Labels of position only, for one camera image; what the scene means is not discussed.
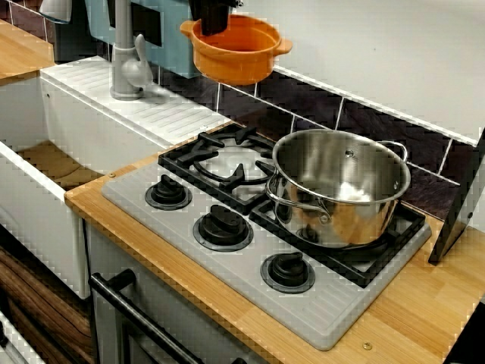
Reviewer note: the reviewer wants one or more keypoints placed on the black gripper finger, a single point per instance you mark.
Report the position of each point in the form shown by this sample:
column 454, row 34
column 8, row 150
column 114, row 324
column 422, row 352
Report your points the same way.
column 194, row 9
column 215, row 17

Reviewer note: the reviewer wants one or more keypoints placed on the orange plastic pot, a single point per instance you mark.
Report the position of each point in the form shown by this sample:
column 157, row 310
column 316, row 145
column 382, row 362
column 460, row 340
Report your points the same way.
column 235, row 60

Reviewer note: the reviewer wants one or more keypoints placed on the pale blue plastic box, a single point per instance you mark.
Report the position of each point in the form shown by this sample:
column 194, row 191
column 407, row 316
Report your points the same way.
column 170, row 38

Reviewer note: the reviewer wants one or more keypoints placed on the grey toy faucet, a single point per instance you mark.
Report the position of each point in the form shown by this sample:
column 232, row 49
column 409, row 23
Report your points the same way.
column 123, row 57

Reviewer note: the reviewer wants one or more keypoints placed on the dark tile backsplash panel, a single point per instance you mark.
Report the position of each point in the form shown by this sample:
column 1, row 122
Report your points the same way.
column 310, row 102

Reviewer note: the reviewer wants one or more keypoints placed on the black burner grate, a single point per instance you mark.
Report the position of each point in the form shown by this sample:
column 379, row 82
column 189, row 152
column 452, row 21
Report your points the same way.
column 333, row 267
column 168, row 162

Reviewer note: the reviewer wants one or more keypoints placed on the black stove knob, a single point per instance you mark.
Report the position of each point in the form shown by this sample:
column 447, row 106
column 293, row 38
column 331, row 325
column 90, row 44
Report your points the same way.
column 288, row 273
column 223, row 227
column 168, row 191

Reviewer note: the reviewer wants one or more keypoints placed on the stainless steel pot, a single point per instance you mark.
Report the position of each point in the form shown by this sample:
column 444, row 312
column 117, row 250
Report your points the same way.
column 360, row 223

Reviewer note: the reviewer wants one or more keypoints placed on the grey toy stove panel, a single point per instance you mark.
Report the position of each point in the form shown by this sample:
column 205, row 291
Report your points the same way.
column 227, row 273

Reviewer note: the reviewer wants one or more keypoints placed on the white toy sink basin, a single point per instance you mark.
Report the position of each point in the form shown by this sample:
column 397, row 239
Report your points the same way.
column 38, row 212

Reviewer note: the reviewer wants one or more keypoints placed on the white toy kitchen cabinet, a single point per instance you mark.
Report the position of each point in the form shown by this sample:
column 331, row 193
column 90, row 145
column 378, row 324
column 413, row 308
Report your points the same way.
column 170, row 303

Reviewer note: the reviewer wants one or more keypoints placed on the black side panel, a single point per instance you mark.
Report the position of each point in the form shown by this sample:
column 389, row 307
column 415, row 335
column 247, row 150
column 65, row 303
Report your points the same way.
column 454, row 212

